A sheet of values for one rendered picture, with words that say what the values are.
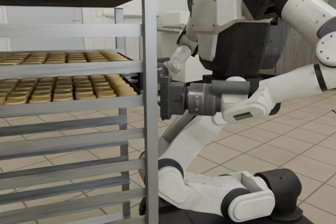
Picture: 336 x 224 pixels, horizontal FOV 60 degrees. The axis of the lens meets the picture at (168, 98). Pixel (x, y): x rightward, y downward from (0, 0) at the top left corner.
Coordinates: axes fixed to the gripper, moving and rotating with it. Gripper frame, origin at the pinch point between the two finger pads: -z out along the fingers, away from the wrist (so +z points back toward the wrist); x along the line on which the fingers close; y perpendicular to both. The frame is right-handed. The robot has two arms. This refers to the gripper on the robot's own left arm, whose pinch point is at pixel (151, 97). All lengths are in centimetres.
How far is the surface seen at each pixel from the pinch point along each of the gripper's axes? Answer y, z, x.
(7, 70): 21.4, -27.3, 9.9
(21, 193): -11, -56, -44
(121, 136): 9.1, -6.0, -8.8
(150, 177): 8.2, 1.6, -20.5
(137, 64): 6.7, -1.8, 9.9
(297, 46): -422, 129, -12
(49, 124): -17, -45, -17
